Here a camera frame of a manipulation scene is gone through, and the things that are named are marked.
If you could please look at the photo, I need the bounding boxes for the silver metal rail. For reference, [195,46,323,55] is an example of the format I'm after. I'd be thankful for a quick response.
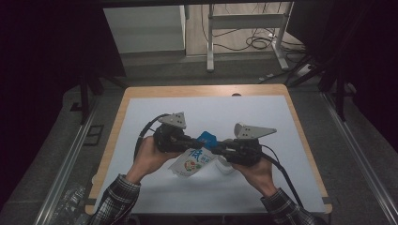
[32,99,100,225]
[322,92,398,225]

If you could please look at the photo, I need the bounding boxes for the wooden table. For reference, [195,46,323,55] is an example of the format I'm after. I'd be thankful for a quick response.
[84,83,332,217]

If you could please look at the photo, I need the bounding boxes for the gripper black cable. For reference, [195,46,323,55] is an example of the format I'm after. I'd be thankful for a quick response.
[261,143,304,209]
[133,112,172,162]

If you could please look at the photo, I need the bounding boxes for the black floor cables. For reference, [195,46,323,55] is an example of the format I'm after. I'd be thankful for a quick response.
[200,3,306,53]

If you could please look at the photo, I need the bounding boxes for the person's right hand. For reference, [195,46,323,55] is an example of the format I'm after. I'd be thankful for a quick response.
[231,156,279,198]

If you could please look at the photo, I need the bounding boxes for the white metal desk frame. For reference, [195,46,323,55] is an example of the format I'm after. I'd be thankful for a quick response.
[206,1,295,73]

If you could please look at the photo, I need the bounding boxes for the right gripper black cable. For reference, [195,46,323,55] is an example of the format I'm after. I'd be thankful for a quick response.
[261,143,304,209]

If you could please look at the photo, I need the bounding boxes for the black floor frame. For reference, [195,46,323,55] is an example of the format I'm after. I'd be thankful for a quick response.
[83,125,105,147]

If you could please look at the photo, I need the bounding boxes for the blue and white milk carton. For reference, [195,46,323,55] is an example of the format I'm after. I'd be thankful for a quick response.
[168,130,219,178]

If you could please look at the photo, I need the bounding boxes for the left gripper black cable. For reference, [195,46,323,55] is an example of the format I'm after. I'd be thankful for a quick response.
[133,112,172,162]

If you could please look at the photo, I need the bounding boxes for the white cabinet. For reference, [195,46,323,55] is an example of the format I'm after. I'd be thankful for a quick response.
[102,5,187,55]

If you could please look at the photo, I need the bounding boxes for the person's left hand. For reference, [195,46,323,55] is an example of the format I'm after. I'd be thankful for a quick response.
[126,136,182,186]

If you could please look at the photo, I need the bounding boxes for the white power strip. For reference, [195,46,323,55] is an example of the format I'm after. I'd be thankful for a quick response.
[295,63,313,78]

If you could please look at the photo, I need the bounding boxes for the white cup with hinged lid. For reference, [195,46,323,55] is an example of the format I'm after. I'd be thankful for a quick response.
[215,155,237,175]

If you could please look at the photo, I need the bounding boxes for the clear plastic bag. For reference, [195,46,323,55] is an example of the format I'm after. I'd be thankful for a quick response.
[51,184,92,225]

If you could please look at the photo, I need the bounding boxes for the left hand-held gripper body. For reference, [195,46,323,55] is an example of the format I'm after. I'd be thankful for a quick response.
[153,112,188,154]

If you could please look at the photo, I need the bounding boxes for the white table mat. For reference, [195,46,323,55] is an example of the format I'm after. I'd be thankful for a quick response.
[93,95,327,216]

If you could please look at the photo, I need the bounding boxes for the black metal stand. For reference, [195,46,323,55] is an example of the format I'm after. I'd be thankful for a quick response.
[287,52,358,123]
[69,71,126,126]

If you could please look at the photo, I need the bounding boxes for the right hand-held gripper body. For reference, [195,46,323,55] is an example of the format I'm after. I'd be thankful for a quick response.
[228,122,278,167]

